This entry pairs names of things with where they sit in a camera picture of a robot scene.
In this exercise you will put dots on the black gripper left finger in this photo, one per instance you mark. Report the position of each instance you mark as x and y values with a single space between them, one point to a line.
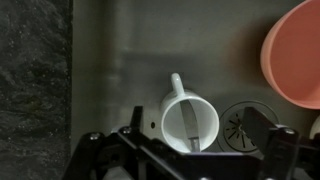
136 119

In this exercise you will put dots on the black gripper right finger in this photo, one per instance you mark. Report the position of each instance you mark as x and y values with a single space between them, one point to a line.
258 128

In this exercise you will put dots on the white ceramic mug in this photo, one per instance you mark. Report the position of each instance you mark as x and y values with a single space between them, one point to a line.
172 123

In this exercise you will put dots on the sink drain strainer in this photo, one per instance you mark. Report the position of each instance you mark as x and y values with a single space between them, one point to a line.
232 138

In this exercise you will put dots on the stainless steel sink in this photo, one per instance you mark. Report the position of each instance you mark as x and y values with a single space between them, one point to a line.
125 51

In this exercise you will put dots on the knife in mug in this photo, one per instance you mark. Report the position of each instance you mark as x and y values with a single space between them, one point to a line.
191 126

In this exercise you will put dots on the salmon pink bowl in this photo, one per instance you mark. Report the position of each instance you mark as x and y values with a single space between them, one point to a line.
290 55

